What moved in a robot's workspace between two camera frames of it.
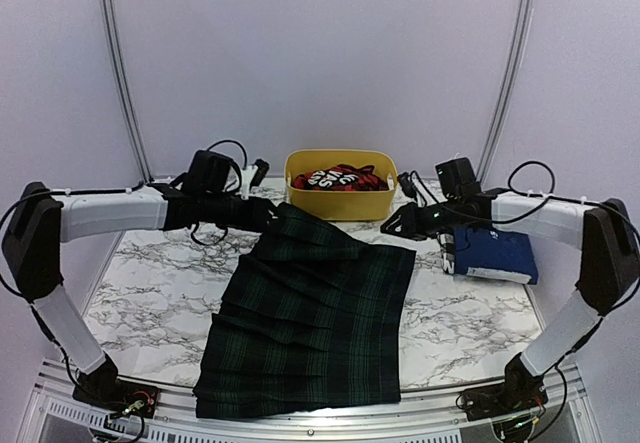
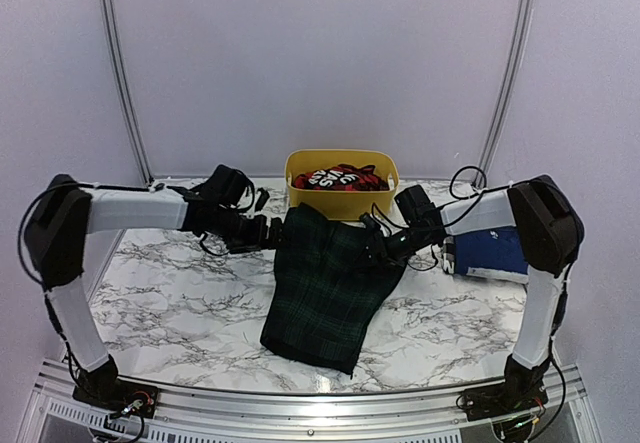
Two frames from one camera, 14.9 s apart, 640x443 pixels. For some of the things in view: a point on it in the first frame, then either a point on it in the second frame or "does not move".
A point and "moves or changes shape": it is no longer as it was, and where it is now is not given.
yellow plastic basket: [342, 184] does not move
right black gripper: [412, 227] → [392, 258]
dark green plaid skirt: [309, 318] moves or changes shape
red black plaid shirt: [341, 177] does not move
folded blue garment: [492, 253] does not move
